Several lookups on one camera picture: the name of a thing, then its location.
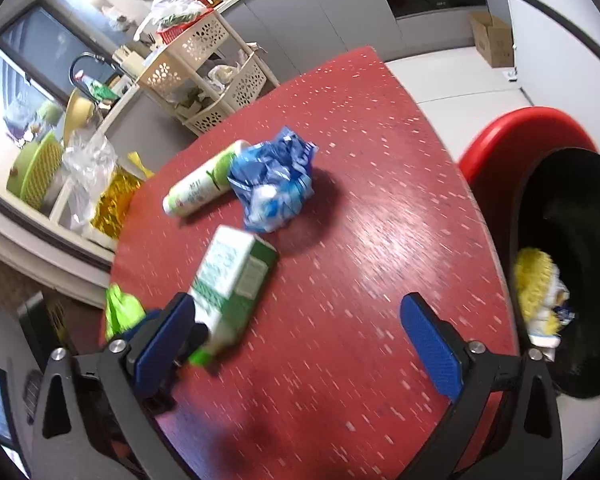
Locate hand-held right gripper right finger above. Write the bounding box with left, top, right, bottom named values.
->
left=400, top=292, right=563, bottom=480

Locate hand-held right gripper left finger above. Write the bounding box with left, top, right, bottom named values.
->
left=30, top=292, right=197, bottom=480

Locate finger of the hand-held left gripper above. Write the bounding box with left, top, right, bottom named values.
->
left=142, top=321, right=210, bottom=413

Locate green white carton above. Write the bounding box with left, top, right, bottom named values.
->
left=187, top=225, right=278, bottom=366

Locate yellow egg-crate sponge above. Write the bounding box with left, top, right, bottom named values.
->
left=512, top=247, right=563, bottom=321

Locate black trash bin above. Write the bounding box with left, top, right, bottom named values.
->
left=510, top=147, right=600, bottom=400

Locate green plastic wrapper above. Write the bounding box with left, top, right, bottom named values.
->
left=104, top=284, right=147, bottom=341

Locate green white bottle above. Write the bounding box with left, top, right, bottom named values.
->
left=162, top=140, right=251, bottom=218

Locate gold foil packet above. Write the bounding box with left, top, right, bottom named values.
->
left=90, top=167, right=143, bottom=238

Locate crumpled blue wrapper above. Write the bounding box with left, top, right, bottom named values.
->
left=228, top=126, right=320, bottom=233

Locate clear plastic bag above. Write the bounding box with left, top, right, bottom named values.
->
left=62, top=130, right=118, bottom=226

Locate lime green basket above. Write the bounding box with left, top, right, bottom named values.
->
left=6, top=130, right=63, bottom=211

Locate red chair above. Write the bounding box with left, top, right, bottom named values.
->
left=458, top=106, right=600, bottom=196

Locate yellow basin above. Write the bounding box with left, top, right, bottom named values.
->
left=62, top=87, right=103, bottom=146

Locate black kitchen faucet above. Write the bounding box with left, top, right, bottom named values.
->
left=69, top=52, right=113, bottom=98

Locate beige storage cart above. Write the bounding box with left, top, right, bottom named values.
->
left=135, top=10, right=281, bottom=136

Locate red basket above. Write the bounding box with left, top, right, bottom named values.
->
left=157, top=24, right=201, bottom=45

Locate cardboard box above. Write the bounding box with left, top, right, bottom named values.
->
left=469, top=11, right=515, bottom=68

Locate white fridge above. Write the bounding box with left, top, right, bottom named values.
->
left=495, top=0, right=600, bottom=126

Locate kitchen window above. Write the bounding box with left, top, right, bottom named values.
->
left=0, top=5, right=98, bottom=126

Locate plastic bag of vegetables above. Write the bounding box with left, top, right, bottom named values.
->
left=150, top=0, right=208, bottom=28

